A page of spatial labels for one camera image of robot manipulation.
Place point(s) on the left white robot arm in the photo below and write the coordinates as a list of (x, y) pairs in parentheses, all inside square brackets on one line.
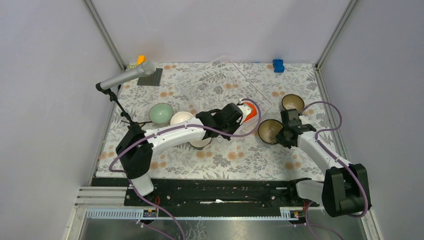
[(137, 148)]

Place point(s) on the blue toy brick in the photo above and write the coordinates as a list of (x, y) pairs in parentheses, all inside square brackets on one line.
[(278, 65)]

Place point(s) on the floral table mat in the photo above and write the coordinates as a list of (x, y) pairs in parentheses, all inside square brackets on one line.
[(245, 156)]

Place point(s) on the celadon green ceramic bowl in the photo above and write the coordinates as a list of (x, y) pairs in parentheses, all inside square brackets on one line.
[(160, 113)]

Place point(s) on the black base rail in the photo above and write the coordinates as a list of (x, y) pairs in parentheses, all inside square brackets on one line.
[(225, 198)]

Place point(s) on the grey lego baseplate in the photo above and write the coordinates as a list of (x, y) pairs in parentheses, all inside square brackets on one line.
[(152, 80)]

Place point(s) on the black bowl patterned rim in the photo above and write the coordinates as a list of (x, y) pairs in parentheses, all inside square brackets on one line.
[(292, 101)]

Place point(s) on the teal square ceramic cup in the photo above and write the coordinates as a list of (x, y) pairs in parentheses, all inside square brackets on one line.
[(200, 144)]

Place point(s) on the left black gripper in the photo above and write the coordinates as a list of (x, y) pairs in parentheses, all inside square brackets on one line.
[(236, 124)]

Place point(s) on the silver microphone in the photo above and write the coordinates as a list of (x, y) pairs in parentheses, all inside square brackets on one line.
[(143, 70)]

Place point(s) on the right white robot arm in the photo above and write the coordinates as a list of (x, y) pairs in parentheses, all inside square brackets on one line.
[(345, 189)]

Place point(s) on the dark blue floral bowl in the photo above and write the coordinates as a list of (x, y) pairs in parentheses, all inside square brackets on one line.
[(268, 130)]

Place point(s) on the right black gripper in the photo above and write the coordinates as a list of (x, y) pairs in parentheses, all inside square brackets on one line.
[(280, 139)]

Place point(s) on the orange bowl white inside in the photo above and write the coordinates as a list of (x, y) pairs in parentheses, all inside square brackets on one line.
[(180, 117)]

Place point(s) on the yellow toy brick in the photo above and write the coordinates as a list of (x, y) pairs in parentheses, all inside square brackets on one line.
[(141, 59)]

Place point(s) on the white wire dish rack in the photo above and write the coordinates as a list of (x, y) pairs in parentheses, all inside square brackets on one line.
[(215, 84)]

